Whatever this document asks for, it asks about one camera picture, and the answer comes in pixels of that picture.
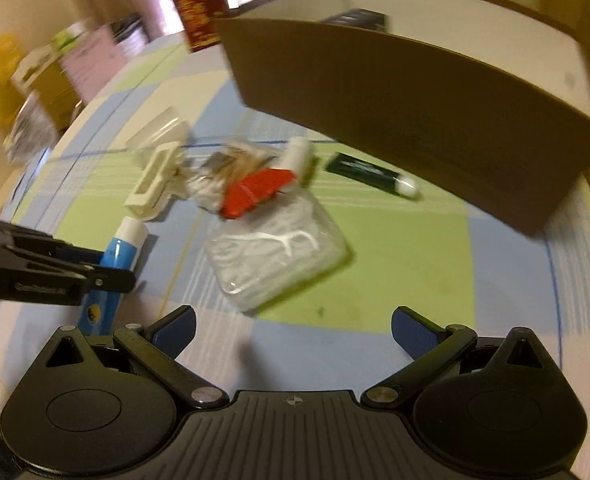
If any pink box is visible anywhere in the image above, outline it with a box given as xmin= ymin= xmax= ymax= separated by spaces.
xmin=60 ymin=24 xmax=128 ymax=103

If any clear plastic bag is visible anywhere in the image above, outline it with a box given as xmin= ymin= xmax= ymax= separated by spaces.
xmin=4 ymin=91 xmax=62 ymax=167

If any olive box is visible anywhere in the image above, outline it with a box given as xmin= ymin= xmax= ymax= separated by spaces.
xmin=34 ymin=66 xmax=84 ymax=132

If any white lip balm stick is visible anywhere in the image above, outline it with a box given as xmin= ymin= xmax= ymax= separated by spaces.
xmin=284 ymin=136 xmax=312 ymax=182

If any clear bag of small things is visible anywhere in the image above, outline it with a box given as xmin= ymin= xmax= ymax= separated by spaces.
xmin=187 ymin=141 xmax=278 ymax=211

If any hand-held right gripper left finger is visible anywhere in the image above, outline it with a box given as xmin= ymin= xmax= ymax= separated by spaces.
xmin=45 ymin=305 xmax=228 ymax=408

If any dark green tube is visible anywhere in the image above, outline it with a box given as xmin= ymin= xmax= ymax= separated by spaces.
xmin=324 ymin=151 xmax=419 ymax=199

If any blue tube with white cap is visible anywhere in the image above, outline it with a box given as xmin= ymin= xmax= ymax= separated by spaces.
xmin=81 ymin=216 xmax=149 ymax=337

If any black windowed box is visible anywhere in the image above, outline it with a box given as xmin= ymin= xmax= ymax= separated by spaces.
xmin=320 ymin=9 xmax=392 ymax=32

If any white cardboard box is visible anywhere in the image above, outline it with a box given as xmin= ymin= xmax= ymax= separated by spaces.
xmin=215 ymin=0 xmax=590 ymax=238

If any clear floss pick container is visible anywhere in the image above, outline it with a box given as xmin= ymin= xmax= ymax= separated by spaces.
xmin=204 ymin=199 xmax=349 ymax=312

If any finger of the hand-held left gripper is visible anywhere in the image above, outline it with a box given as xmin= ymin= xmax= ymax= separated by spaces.
xmin=0 ymin=216 xmax=102 ymax=265
xmin=0 ymin=257 xmax=137 ymax=307

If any red packet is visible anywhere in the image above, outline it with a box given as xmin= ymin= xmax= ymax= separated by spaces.
xmin=221 ymin=167 xmax=296 ymax=221

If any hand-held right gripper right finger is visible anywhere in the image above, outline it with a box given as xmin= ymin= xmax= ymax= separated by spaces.
xmin=360 ymin=305 xmax=556 ymax=408

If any red gold-printed box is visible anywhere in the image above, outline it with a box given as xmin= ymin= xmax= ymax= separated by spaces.
xmin=165 ymin=0 xmax=232 ymax=53

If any cream plastic holder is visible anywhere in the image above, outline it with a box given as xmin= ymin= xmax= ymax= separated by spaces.
xmin=124 ymin=142 xmax=186 ymax=222

